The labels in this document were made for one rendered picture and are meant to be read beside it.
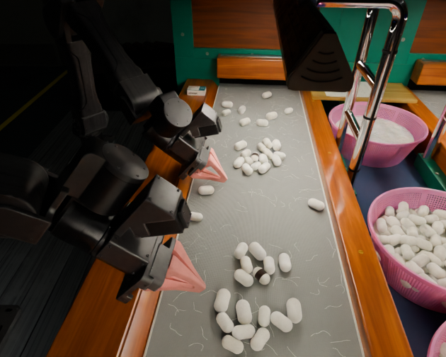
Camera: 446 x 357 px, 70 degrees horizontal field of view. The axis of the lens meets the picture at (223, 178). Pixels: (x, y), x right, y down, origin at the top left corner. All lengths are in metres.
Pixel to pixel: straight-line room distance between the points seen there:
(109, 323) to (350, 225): 0.44
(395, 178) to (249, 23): 0.68
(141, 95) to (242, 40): 0.63
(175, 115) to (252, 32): 0.68
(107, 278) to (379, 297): 0.42
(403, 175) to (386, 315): 0.53
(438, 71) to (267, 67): 0.56
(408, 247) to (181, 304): 0.42
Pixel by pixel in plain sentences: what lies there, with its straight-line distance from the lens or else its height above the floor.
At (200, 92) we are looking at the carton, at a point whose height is 0.78.
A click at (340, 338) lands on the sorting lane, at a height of 0.74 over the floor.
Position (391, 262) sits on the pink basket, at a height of 0.75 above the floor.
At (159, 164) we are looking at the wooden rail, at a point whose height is 0.76.
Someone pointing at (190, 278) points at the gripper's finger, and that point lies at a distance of 0.43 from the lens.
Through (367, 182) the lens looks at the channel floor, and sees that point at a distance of 0.93.
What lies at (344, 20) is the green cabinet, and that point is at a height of 0.97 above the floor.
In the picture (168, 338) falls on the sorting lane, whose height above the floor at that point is 0.74.
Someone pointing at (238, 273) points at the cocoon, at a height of 0.76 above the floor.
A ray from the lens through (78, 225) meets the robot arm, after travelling 0.39.
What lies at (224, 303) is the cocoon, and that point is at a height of 0.76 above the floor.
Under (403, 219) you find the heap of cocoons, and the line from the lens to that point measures 0.74.
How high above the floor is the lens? 1.20
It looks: 37 degrees down
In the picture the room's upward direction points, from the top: straight up
